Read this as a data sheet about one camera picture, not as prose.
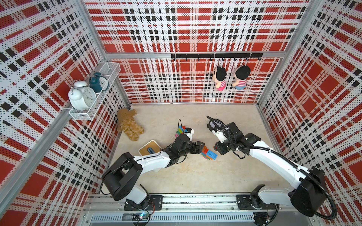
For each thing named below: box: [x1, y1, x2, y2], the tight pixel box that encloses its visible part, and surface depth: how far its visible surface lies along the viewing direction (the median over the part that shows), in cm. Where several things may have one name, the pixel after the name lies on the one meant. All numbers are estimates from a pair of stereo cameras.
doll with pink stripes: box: [212, 65, 227, 92], surface depth 97 cm
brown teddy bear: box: [116, 108, 145, 142], surface depth 98 cm
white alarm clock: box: [67, 80, 97, 111], surface depth 63 cm
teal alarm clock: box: [89, 72, 109, 93], surface depth 73 cm
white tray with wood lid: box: [138, 139, 163, 157], surface depth 91 cm
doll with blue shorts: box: [231, 64, 252, 90], surface depth 98 cm
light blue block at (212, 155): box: [205, 150, 219, 161], surface depth 86 cm
